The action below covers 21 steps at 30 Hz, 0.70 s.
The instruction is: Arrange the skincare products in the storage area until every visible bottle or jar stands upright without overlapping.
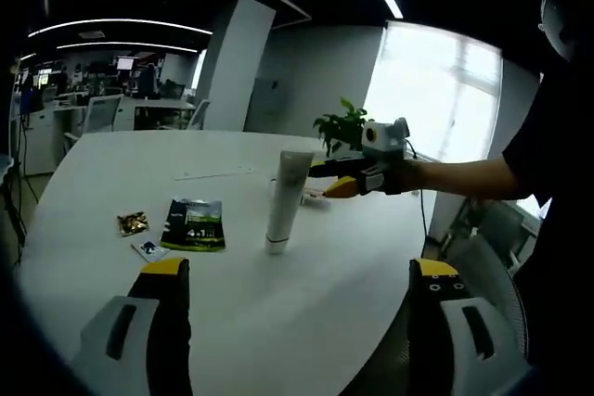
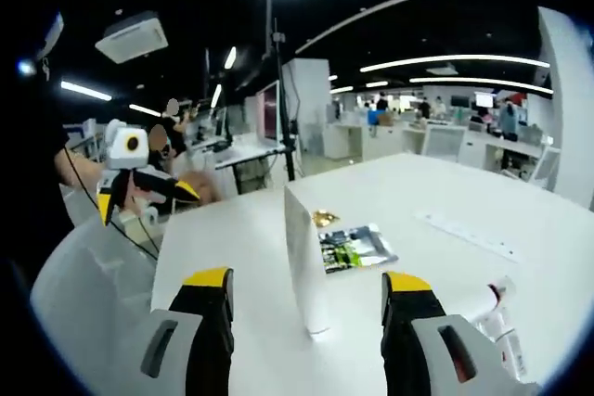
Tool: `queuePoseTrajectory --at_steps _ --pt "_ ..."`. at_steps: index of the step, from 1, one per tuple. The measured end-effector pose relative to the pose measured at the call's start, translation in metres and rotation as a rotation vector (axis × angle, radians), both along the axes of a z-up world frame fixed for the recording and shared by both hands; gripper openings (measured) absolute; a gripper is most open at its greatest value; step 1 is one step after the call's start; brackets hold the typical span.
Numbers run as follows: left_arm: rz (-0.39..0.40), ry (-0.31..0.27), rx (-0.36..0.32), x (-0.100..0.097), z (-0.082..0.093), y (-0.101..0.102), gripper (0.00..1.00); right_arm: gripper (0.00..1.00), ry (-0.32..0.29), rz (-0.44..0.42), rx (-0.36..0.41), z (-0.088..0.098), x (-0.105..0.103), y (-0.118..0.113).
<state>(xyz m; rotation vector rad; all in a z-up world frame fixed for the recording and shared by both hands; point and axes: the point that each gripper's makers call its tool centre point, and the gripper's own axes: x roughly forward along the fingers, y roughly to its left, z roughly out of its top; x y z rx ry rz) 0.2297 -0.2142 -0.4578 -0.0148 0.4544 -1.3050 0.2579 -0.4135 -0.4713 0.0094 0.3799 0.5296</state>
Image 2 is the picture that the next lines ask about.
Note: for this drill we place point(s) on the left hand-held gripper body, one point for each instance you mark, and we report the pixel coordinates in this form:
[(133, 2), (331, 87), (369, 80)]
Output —
[(125, 148)]

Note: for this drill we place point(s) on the gold skincare sachet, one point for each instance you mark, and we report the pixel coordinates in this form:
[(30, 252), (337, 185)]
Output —
[(325, 217)]

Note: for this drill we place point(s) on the person's left hand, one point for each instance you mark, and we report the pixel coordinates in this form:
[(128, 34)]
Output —
[(140, 201)]

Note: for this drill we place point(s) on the white skincare pump bottle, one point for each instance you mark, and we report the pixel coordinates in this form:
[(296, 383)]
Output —
[(487, 322)]

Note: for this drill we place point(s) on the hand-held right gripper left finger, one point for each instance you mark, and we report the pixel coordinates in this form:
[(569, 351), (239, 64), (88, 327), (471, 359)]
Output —
[(213, 322)]

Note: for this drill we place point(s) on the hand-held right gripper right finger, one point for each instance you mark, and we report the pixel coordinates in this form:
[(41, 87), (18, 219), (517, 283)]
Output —
[(404, 331)]

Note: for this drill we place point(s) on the white mesh office chair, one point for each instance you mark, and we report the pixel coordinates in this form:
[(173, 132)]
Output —
[(93, 284)]

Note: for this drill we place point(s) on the white skincare tube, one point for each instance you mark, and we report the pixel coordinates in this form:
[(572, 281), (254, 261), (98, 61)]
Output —
[(304, 266)]

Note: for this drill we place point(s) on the person's black clothing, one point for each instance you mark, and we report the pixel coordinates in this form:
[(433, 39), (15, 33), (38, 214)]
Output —
[(28, 159)]

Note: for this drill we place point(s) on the green black skincare packet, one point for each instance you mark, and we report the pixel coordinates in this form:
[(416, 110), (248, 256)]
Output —
[(357, 247)]

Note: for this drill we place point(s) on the ceiling air conditioner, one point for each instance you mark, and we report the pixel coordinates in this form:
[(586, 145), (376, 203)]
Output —
[(132, 39)]

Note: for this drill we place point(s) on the computer monitor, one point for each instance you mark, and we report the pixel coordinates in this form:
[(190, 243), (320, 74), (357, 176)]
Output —
[(483, 100)]

